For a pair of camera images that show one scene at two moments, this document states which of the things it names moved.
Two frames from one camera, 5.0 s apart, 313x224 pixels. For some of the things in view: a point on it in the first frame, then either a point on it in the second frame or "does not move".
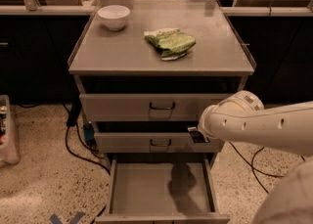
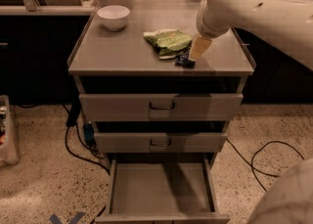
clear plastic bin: (8, 155) does not move
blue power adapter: (89, 132) does not move
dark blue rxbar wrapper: (196, 135) → (184, 61)
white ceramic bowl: (113, 17) does not move
